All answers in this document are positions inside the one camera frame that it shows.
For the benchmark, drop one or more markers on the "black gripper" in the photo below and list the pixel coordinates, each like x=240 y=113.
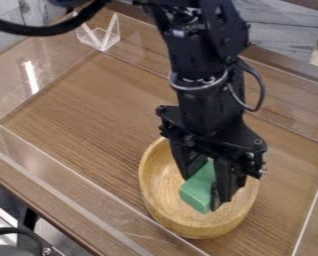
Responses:
x=206 y=130

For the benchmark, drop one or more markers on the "green rectangular block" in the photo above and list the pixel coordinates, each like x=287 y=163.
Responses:
x=195 y=189

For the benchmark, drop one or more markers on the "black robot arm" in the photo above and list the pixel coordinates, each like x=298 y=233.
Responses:
x=206 y=35

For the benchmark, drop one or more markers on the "brown wooden bowl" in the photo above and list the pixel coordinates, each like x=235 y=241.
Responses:
x=175 y=209

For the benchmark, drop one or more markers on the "clear acrylic corner bracket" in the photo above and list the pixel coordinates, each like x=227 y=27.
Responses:
x=99 y=38

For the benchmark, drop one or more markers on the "black table leg bracket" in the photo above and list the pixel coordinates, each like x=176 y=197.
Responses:
x=29 y=241

